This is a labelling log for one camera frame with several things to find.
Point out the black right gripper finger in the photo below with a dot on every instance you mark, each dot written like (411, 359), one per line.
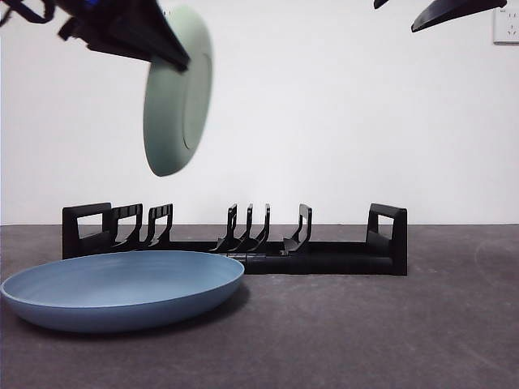
(458, 12)
(381, 3)

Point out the white wall socket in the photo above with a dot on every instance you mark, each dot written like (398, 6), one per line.
(510, 34)

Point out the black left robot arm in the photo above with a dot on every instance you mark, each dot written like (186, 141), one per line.
(77, 22)

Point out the green round plate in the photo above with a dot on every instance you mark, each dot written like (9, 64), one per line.
(170, 121)

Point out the blue round plate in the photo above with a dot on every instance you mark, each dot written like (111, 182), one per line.
(121, 291)

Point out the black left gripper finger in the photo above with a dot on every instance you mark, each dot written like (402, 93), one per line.
(134, 49)
(146, 28)

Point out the black plate rack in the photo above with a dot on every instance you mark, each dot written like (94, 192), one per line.
(324, 259)

